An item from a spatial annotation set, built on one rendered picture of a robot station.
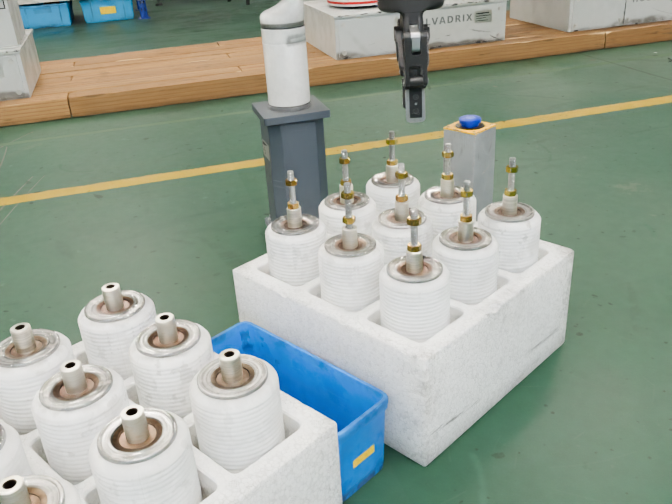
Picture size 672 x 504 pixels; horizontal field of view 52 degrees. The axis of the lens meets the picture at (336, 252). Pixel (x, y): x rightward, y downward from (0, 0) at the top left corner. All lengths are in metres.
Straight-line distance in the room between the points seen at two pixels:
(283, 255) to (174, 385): 0.32
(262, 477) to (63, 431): 0.21
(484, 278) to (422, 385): 0.19
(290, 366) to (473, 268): 0.31
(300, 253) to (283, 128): 0.51
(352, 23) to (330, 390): 2.29
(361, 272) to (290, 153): 0.60
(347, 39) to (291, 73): 1.62
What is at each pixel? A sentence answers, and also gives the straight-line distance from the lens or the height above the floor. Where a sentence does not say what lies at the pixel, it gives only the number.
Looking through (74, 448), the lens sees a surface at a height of 0.21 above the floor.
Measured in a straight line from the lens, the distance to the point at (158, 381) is 0.83.
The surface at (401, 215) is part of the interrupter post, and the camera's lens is 1.07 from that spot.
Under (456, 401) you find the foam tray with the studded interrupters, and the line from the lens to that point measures 1.00.
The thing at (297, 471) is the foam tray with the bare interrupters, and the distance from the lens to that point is 0.78.
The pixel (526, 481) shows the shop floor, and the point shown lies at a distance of 1.00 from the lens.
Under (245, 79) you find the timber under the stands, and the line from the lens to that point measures 2.96.
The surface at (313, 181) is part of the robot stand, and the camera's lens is 1.56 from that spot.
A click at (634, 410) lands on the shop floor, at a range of 1.15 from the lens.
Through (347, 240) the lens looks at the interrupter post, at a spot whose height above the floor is 0.26.
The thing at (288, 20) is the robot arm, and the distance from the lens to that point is 1.49.
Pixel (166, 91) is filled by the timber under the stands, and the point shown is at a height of 0.06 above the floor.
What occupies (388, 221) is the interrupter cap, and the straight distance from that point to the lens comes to 1.07.
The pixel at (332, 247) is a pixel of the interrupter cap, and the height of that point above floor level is 0.25.
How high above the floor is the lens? 0.70
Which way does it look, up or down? 27 degrees down
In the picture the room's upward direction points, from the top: 4 degrees counter-clockwise
